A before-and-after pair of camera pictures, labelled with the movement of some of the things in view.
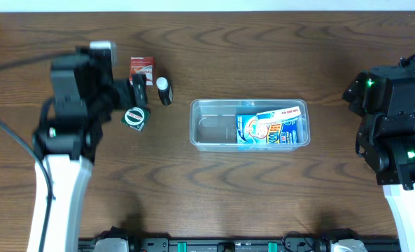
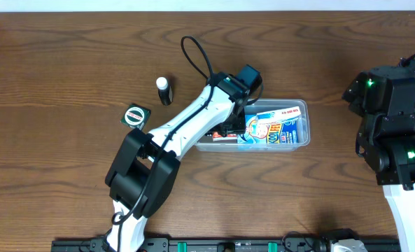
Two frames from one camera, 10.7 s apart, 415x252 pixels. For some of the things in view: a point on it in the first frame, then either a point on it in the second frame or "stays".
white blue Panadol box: (278, 115) stays
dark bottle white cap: (165, 90) stays
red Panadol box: (143, 64) → (217, 136)
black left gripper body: (138, 90) → (230, 128)
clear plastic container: (250, 125) stays
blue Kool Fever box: (250, 130) stays
